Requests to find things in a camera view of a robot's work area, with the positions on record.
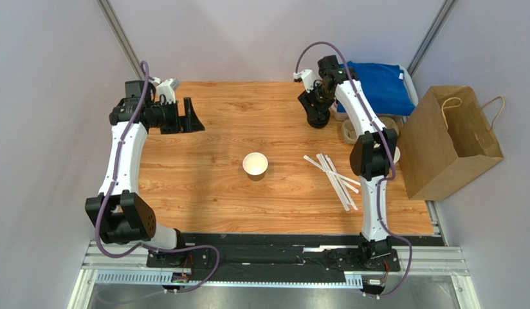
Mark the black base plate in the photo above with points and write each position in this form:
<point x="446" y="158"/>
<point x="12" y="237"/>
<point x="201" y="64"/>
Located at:
<point x="275" y="258"/>

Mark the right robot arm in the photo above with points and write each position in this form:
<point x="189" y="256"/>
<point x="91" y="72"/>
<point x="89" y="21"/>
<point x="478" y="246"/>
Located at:
<point x="372" y="157"/>

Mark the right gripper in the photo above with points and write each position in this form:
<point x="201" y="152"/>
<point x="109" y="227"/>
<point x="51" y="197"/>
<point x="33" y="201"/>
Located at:
<point x="316" y="116"/>

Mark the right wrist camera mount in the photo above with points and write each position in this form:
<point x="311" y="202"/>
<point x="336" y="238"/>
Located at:
<point x="307" y="78"/>

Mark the white plastic basket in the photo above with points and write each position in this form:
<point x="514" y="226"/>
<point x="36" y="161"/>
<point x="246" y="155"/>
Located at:
<point x="412" y="85"/>

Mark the brown paper coffee cup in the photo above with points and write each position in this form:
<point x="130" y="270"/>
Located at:
<point x="255" y="166"/>

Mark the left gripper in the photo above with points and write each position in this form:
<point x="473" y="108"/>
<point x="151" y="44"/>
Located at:
<point x="188" y="123"/>

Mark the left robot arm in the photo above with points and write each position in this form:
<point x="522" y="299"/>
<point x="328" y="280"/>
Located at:
<point x="119" y="213"/>

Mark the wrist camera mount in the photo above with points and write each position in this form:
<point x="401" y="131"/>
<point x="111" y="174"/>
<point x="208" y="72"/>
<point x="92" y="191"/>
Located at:
<point x="165" y="90"/>
<point x="307" y="78"/>

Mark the brown paper bag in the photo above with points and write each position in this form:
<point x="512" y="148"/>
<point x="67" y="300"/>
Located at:
<point x="446" y="143"/>

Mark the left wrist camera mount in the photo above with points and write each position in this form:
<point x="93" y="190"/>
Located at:
<point x="165" y="90"/>

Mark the cardboard cup carrier tray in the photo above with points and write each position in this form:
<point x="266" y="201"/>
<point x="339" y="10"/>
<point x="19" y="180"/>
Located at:
<point x="350" y="135"/>

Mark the blue folded cloth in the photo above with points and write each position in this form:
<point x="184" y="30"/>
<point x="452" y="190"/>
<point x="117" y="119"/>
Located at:
<point x="385" y="88"/>

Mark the white wrapped straw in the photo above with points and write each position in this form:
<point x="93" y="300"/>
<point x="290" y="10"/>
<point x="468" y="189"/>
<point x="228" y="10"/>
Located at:
<point x="342" y="185"/>
<point x="339" y="188"/>
<point x="345" y="180"/>

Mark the aluminium frame rail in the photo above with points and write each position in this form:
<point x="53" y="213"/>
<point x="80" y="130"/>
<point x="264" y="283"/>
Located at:
<point x="415" y="262"/>

